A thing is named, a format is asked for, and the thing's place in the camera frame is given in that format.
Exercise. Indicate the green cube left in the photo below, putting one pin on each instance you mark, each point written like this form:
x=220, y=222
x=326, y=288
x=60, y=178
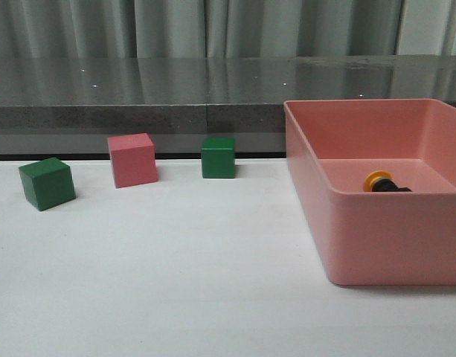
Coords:
x=47, y=183

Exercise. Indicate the green cube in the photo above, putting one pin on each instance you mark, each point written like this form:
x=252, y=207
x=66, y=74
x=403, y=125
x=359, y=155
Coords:
x=218, y=158
x=47, y=183

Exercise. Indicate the yellow push button switch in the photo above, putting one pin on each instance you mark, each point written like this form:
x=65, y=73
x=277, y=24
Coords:
x=381, y=181

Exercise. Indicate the green cube middle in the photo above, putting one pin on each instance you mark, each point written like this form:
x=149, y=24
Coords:
x=218, y=158

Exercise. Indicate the grey curtain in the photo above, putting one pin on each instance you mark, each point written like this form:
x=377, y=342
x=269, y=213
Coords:
x=225, y=29

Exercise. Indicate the grey stone counter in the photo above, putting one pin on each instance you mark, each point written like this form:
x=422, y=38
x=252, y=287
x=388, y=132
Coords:
x=69, y=107

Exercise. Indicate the pink plastic bin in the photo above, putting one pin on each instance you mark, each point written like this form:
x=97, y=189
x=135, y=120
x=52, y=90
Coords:
x=377, y=238

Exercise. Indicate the pink cube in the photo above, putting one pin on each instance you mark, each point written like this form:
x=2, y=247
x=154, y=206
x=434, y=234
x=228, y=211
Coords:
x=132, y=159

